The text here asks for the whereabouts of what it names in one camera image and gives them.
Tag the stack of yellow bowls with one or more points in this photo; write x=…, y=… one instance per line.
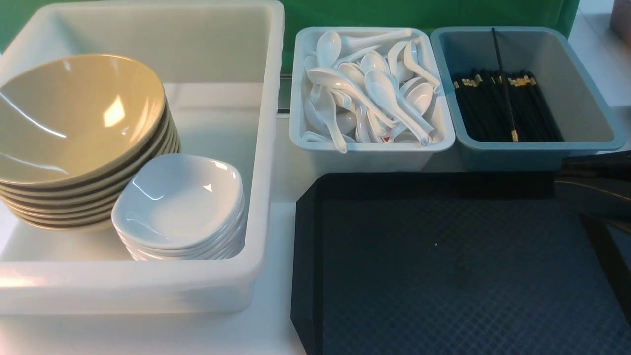
x=89, y=202

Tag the large white plastic tub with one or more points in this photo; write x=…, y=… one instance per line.
x=220, y=61

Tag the black plastic serving tray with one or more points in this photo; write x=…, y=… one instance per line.
x=478, y=263

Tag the yellow noodle bowl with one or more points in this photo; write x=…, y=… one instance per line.
x=71, y=118

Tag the stack of white dishes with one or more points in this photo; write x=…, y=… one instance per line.
x=216, y=247

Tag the white plastic spoon bin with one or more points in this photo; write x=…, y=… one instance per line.
x=369, y=153

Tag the white square sauce dish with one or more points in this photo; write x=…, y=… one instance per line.
x=178, y=201

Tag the blue plastic chopstick bin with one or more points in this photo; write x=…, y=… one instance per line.
x=586, y=122

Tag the white ceramic soup spoon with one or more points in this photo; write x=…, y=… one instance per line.
x=335, y=79

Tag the bundle of black chopsticks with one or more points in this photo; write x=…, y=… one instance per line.
x=505, y=108

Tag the pile of white spoons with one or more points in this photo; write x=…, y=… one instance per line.
x=369, y=93

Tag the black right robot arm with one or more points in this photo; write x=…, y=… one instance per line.
x=598, y=186

